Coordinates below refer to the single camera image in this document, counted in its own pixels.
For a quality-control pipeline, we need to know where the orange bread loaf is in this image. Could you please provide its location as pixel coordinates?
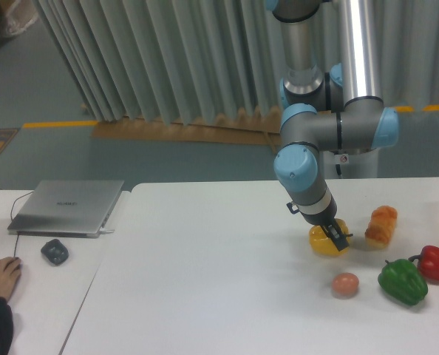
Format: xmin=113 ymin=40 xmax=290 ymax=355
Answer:
xmin=365 ymin=206 xmax=398 ymax=249

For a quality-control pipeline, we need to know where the brown egg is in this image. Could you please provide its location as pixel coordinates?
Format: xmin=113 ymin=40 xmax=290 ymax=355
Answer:
xmin=331 ymin=273 xmax=359 ymax=297

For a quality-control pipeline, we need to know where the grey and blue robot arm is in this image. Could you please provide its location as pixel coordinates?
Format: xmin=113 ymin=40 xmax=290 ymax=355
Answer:
xmin=265 ymin=1 xmax=399 ymax=251

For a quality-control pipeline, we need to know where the black computer mouse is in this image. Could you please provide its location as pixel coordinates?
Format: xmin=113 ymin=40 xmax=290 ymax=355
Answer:
xmin=6 ymin=257 xmax=21 ymax=289

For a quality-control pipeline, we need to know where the silver closed laptop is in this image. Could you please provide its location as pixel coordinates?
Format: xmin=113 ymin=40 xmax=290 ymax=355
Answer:
xmin=7 ymin=180 xmax=124 ymax=237

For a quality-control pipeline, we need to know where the pale green pleated curtain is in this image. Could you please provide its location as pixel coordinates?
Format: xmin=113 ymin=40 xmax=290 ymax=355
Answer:
xmin=34 ymin=1 xmax=439 ymax=124

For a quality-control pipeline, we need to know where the green bell pepper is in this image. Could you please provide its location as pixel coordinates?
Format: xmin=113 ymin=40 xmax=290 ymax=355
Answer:
xmin=378 ymin=259 xmax=428 ymax=306

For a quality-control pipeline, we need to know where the clear plastic bag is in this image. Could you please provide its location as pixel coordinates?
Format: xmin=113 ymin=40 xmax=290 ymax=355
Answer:
xmin=0 ymin=0 xmax=38 ymax=38

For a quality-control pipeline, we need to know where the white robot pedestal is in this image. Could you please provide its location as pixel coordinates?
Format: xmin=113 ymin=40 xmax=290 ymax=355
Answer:
xmin=320 ymin=149 xmax=380 ymax=179

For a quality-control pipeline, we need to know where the white laptop cable plug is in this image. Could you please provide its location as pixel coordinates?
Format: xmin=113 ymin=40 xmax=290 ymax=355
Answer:
xmin=98 ymin=229 xmax=115 ymax=235

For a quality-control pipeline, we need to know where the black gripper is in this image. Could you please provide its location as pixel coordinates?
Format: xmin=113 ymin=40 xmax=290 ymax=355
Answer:
xmin=287 ymin=201 xmax=349 ymax=251

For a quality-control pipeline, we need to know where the black mouse cable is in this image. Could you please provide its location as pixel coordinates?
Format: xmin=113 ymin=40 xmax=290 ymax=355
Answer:
xmin=0 ymin=187 xmax=35 ymax=260

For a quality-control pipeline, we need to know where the yellow bell pepper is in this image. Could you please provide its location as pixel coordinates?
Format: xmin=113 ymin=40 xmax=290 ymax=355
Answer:
xmin=308 ymin=226 xmax=350 ymax=257

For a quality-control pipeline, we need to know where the red bell pepper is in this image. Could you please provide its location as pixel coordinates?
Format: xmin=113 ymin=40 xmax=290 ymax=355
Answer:
xmin=409 ymin=246 xmax=439 ymax=282

